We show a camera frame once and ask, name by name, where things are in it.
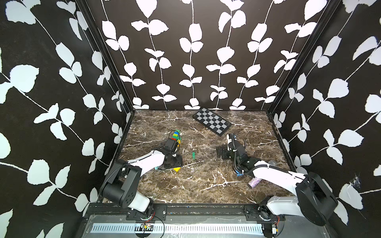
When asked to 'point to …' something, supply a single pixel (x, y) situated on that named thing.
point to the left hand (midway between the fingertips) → (180, 161)
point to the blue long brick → (239, 174)
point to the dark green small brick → (194, 155)
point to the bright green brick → (178, 131)
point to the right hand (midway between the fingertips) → (221, 145)
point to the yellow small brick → (179, 142)
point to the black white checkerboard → (214, 122)
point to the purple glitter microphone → (253, 182)
